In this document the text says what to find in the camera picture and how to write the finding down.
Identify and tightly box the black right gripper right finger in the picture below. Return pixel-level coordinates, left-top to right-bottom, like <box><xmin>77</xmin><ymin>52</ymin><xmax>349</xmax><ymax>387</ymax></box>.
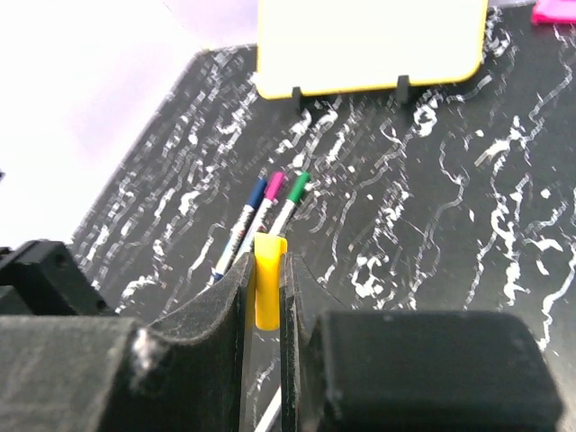
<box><xmin>281</xmin><ymin>254</ymin><xmax>563</xmax><ymax>431</ymax></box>

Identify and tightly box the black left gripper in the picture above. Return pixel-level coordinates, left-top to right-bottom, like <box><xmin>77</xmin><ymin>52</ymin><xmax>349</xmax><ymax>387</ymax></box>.
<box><xmin>1</xmin><ymin>240</ymin><xmax>108</xmax><ymax>316</ymax></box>

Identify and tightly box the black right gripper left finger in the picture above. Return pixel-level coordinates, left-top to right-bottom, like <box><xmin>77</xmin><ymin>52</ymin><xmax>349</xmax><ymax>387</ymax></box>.
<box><xmin>1</xmin><ymin>256</ymin><xmax>255</xmax><ymax>431</ymax></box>

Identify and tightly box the yellow pen cap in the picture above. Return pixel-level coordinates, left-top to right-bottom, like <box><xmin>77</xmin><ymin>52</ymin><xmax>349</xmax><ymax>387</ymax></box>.
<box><xmin>254</xmin><ymin>232</ymin><xmax>288</xmax><ymax>331</ymax></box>

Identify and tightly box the green whiteboard pen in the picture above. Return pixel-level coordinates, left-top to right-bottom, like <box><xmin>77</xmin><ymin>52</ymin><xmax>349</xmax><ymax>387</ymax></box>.
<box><xmin>268</xmin><ymin>198</ymin><xmax>301</xmax><ymax>236</ymax></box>

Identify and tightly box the purple whiteboard pen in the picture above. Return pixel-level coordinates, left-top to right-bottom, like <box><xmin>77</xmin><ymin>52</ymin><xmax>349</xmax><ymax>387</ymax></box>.
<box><xmin>237</xmin><ymin>196</ymin><xmax>274</xmax><ymax>258</ymax></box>

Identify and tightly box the yellow whiteboard pen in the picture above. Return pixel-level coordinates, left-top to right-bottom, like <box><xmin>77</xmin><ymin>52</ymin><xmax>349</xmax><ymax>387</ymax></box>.
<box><xmin>255</xmin><ymin>386</ymin><xmax>282</xmax><ymax>432</ymax></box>

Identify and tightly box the green pen cap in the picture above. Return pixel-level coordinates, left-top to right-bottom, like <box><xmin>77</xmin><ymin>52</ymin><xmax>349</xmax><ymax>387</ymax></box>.
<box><xmin>287</xmin><ymin>172</ymin><xmax>311</xmax><ymax>203</ymax></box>

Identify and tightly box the purple pen cap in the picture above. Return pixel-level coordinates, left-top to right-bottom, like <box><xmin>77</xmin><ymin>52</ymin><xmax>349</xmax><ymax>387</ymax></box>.
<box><xmin>265</xmin><ymin>171</ymin><xmax>285</xmax><ymax>202</ymax></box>

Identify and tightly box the small framed whiteboard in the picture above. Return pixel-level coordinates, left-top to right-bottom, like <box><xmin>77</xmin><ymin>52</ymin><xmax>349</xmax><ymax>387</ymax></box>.
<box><xmin>256</xmin><ymin>1</ymin><xmax>489</xmax><ymax>100</ymax></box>

